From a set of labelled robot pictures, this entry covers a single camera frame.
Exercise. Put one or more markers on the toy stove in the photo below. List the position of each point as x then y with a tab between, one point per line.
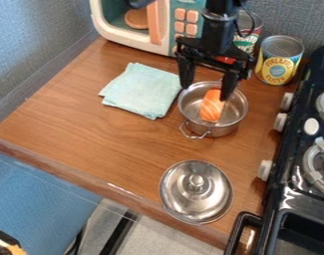
297	159

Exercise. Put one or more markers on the red and green can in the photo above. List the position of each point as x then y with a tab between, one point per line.
249	33

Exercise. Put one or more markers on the silver lid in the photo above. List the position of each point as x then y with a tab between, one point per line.
196	192

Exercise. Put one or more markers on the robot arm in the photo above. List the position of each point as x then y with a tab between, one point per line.
219	23

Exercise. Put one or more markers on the orange toy salmon sushi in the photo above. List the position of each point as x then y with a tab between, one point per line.
211	106

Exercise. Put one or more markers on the silver pot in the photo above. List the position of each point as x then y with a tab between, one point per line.
213	111

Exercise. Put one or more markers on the toy microwave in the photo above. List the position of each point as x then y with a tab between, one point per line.
159	23

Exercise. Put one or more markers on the yellow can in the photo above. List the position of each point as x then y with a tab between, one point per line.
278	60

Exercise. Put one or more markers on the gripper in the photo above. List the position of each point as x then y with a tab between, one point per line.
213	55

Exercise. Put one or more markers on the blue cloth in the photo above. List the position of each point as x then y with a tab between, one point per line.
142	90

